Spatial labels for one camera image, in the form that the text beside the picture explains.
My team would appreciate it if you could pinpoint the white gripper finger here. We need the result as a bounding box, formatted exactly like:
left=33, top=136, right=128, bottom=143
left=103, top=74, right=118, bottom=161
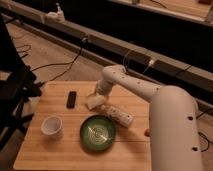
left=87, top=92, right=97, bottom=98
left=103, top=95, right=109, bottom=102

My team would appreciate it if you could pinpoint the white sponge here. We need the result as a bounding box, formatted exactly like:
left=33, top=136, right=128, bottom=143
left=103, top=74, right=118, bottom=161
left=86, top=97, right=106, bottom=110

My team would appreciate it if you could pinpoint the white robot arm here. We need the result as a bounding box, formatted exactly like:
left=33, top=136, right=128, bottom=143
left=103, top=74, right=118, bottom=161
left=86, top=65, right=204, bottom=171

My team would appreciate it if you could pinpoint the white ceramic cup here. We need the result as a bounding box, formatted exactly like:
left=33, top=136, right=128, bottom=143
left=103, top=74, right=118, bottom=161
left=41, top=116, right=63, bottom=139

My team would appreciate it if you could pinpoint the black rectangular remote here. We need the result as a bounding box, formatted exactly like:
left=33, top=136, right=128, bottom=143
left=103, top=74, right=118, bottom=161
left=66, top=91, right=77, bottom=108

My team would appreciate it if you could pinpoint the white power strip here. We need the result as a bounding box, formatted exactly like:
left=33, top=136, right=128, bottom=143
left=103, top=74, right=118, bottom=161
left=101, top=105, right=133, bottom=128

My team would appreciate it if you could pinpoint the green bowl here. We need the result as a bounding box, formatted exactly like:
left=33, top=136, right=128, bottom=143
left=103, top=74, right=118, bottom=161
left=80, top=115, right=116, bottom=151

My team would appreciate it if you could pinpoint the black chair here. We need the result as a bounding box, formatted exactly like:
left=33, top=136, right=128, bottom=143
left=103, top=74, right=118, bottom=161
left=0, top=14, right=41, bottom=151

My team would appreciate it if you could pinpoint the black cable on floor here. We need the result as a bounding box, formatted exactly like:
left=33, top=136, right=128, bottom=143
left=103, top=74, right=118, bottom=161
left=31, top=38, right=88, bottom=83

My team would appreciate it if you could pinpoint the long metal rail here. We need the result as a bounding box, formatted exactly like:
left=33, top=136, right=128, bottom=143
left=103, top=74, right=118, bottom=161
left=0, top=0, right=213, bottom=103

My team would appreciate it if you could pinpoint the white object on rail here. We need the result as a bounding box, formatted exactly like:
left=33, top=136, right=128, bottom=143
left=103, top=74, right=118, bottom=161
left=45, top=3, right=65, bottom=22

